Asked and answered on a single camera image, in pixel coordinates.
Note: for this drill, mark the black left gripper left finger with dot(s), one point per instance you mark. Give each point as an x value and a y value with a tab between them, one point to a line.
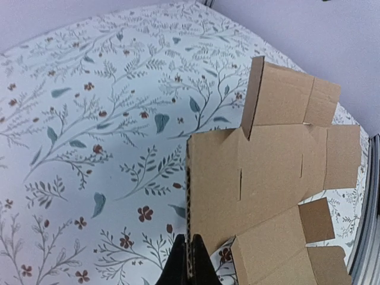
174	272

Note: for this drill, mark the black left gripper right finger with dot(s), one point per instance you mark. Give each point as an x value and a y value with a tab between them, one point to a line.
201	270

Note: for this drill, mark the brown cardboard box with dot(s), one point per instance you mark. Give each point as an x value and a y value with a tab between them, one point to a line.
254	184

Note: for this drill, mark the aluminium front rail frame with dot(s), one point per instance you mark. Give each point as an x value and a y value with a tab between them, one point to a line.
363	263

